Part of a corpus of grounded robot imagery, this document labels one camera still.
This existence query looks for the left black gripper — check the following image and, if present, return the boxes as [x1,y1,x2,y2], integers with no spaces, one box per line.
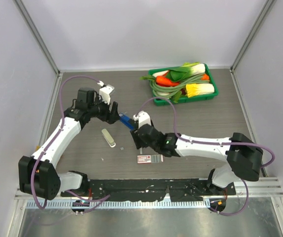
[88,94,120,124]

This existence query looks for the blue stapler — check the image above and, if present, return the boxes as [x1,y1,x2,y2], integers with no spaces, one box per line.
[119,113,138,130]

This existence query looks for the white beige stapler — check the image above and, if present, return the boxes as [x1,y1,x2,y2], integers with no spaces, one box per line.
[102,128,116,148]

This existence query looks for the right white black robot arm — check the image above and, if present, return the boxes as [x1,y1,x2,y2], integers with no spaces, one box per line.
[130,124,263,195]

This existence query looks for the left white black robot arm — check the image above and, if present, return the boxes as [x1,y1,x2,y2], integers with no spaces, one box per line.
[18,85,119,200]

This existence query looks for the red white staple box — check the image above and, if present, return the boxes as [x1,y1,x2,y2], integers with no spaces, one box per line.
[137,155,164,164]

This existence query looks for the green toy long beans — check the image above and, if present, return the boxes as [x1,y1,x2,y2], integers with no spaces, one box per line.
[149,74,210,99]

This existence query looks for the green plastic tray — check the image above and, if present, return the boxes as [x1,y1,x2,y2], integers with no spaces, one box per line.
[143,63,218,106]

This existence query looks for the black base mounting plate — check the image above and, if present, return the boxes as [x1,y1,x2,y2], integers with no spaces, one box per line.
[72,179,236,202]

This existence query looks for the orange toy carrot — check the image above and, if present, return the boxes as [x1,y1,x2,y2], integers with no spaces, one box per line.
[155,76,179,87]

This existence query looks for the white toy radish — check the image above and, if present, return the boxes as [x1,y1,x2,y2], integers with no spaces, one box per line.
[152,70,169,78]

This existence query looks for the yellow white toy cabbage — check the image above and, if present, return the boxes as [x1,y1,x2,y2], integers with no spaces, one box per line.
[185,83,215,98]

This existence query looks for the white green toy bok choy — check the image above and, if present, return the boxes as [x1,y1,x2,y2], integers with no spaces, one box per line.
[168,63,206,81]

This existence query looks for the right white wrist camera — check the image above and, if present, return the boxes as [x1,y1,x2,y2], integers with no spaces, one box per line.
[133,111,151,128]

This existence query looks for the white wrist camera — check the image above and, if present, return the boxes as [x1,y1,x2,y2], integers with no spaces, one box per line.
[98,81,115,105]
[133,111,151,128]

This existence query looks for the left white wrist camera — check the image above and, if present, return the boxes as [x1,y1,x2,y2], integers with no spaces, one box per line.
[98,81,115,105]

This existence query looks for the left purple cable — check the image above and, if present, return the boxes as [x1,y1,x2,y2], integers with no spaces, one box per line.
[30,75,111,213]

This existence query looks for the purple cable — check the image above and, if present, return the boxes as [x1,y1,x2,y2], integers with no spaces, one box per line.
[30,75,111,213]
[139,96,276,216]

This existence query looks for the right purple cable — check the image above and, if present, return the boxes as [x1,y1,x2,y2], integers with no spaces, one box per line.
[139,96,276,216]

